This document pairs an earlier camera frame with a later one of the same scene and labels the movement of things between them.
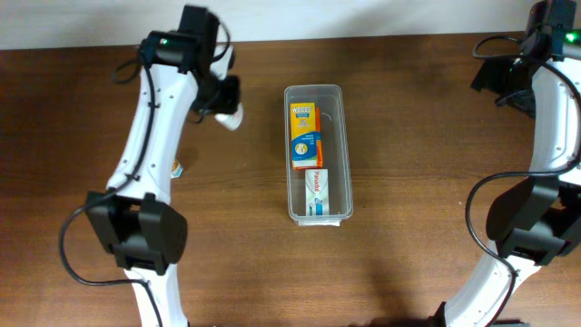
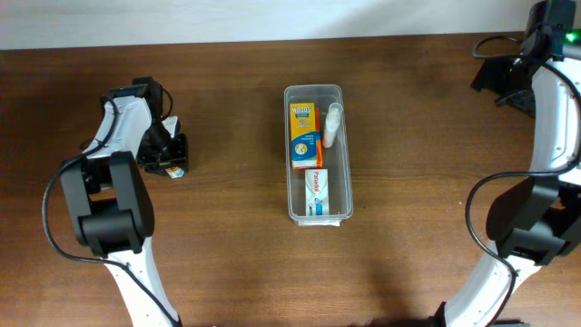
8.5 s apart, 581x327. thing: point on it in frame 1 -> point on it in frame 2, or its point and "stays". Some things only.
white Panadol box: (317, 192) stays
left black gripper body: (218, 96) -> (162, 151)
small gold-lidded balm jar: (177, 169) stays
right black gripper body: (502, 77) stays
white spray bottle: (231, 121) -> (332, 123)
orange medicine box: (320, 144) stays
